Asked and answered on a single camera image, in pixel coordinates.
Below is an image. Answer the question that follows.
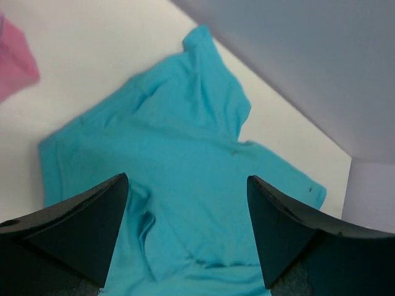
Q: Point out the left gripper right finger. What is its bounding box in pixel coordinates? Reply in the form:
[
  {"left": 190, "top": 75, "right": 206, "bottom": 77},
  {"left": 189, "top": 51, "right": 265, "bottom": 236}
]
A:
[{"left": 247, "top": 176, "right": 394, "bottom": 289}]

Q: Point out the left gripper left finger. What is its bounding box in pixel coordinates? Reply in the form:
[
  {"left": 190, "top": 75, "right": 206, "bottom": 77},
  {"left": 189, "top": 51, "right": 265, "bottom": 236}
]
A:
[{"left": 1, "top": 173, "right": 128, "bottom": 287}]

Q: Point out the teal t-shirt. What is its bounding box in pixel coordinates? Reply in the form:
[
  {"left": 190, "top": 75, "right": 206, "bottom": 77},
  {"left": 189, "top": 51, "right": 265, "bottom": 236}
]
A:
[{"left": 39, "top": 27, "right": 326, "bottom": 295}]

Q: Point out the pink folded t-shirt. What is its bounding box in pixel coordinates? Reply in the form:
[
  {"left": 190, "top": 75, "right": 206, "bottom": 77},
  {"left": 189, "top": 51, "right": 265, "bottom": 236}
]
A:
[{"left": 1, "top": 14, "right": 40, "bottom": 101}]

